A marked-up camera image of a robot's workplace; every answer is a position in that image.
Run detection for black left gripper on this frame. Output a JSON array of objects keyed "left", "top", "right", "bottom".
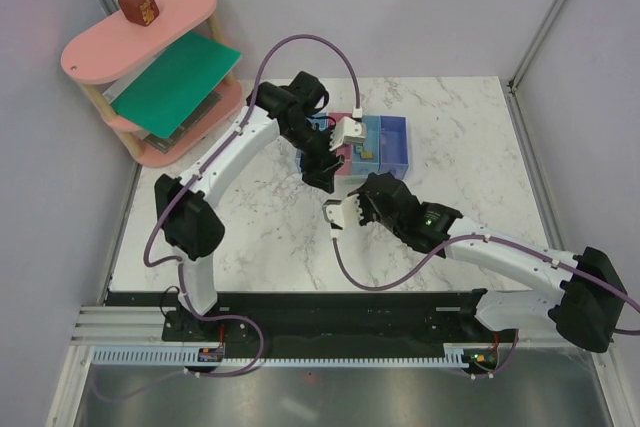
[{"left": 283, "top": 119, "right": 345, "bottom": 195}]

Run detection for pink plastic bin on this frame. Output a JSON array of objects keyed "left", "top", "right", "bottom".
[{"left": 327, "top": 113, "right": 354, "bottom": 178}]

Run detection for light blue plastic bin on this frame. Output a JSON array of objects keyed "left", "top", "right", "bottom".
[{"left": 346, "top": 115, "right": 381, "bottom": 185}]

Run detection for purple blue plastic bin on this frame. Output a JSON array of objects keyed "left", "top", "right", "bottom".
[{"left": 379, "top": 116, "right": 409, "bottom": 180}]

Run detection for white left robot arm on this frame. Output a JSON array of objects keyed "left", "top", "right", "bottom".
[{"left": 154, "top": 71, "right": 344, "bottom": 340}]

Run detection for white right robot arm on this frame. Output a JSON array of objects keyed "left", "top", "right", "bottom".
[{"left": 334, "top": 173, "right": 628, "bottom": 353}]

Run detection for green board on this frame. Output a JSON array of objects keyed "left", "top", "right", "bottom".
[{"left": 111, "top": 32, "right": 241, "bottom": 138}]

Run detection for pink two-tier shelf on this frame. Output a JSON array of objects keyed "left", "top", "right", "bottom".
[{"left": 60, "top": 0, "right": 243, "bottom": 167}]

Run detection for brown wooden cube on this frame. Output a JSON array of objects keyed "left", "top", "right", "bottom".
[{"left": 118, "top": 0, "right": 160, "bottom": 27}]

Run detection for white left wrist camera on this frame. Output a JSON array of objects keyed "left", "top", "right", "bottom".
[{"left": 329, "top": 117, "right": 367, "bottom": 151}]

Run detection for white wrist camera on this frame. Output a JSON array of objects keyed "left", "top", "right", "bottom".
[
  {"left": 329, "top": 117, "right": 367, "bottom": 151},
  {"left": 322, "top": 195, "right": 361, "bottom": 239}
]

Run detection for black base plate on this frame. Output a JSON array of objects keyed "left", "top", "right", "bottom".
[{"left": 106, "top": 292, "right": 528, "bottom": 358}]

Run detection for aluminium frame rail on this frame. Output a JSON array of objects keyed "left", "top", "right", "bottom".
[{"left": 501, "top": 0, "right": 582, "bottom": 250}]

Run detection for white slotted cable duct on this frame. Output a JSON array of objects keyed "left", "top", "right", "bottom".
[{"left": 91, "top": 346, "right": 496, "bottom": 368}]

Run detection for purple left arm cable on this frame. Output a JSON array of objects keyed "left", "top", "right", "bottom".
[{"left": 92, "top": 34, "right": 366, "bottom": 403}]

